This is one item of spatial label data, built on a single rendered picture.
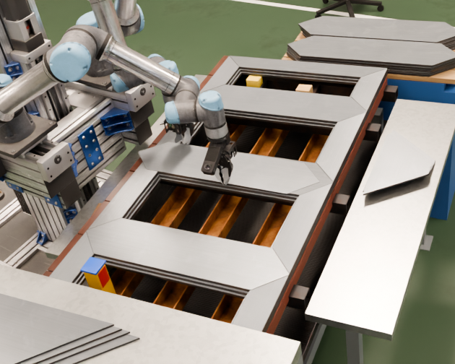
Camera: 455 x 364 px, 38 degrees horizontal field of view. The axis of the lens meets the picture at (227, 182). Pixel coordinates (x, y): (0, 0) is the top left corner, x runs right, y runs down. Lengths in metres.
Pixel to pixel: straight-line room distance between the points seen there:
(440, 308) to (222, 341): 1.58
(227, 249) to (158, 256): 0.22
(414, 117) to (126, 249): 1.29
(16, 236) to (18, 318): 1.70
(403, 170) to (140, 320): 1.17
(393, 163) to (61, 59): 1.21
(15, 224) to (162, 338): 2.01
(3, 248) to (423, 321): 2.00
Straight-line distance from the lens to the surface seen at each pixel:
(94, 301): 1.81
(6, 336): 1.80
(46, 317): 1.79
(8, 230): 3.56
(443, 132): 2.71
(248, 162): 2.45
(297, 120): 2.66
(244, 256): 2.09
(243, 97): 2.84
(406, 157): 2.51
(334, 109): 2.69
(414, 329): 2.96
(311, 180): 2.34
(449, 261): 3.24
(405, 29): 3.23
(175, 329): 1.68
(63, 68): 2.16
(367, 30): 3.24
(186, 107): 2.19
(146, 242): 2.22
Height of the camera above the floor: 2.32
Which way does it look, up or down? 38 degrees down
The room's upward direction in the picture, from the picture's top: 11 degrees counter-clockwise
